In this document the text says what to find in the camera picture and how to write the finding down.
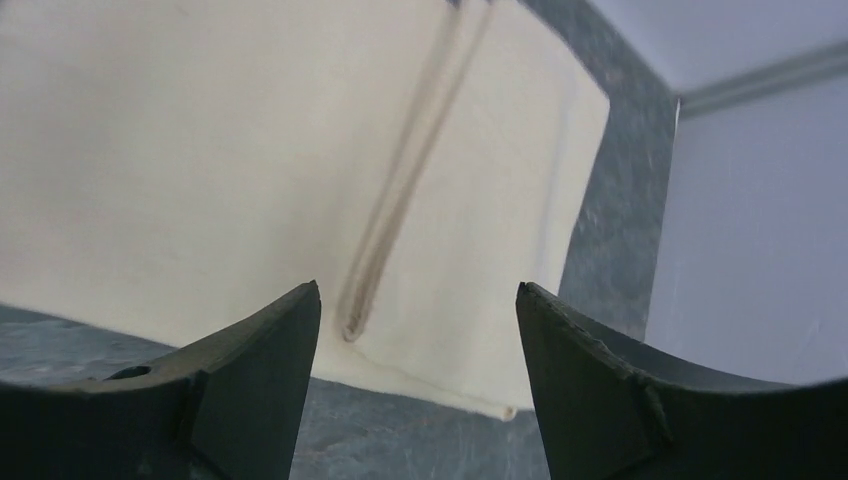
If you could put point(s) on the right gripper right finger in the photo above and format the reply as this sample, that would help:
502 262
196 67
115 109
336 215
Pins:
611 407

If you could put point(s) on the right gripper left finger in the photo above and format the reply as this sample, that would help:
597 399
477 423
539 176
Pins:
229 404

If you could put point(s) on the beige surgical wrap cloth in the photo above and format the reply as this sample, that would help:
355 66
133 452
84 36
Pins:
170 167

